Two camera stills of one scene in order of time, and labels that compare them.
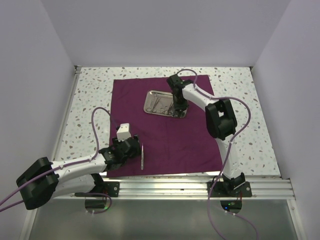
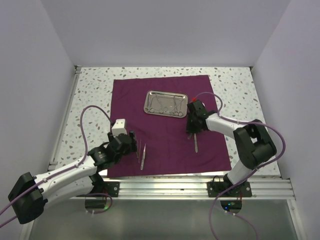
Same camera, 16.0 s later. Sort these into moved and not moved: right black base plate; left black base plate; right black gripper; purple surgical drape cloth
Moved: right black gripper
Not moved: left black base plate; right black base plate; purple surgical drape cloth
